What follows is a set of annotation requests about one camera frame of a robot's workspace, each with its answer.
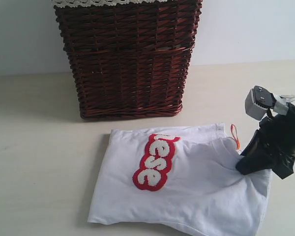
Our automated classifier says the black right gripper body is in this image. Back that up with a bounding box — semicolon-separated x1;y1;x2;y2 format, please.
258;112;295;173

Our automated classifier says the white t-shirt with red print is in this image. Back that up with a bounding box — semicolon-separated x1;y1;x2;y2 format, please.
88;123;272;236

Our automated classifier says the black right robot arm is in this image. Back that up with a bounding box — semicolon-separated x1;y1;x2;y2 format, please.
259;103;295;179

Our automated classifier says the dark brown wicker basket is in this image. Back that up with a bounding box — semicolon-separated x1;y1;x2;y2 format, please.
54;0;202;119

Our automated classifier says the cream lace basket liner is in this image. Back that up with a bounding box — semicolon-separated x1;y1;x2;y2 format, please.
51;0;167;8

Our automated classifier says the orange collar label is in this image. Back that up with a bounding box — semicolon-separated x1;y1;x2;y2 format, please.
231;124;240;150

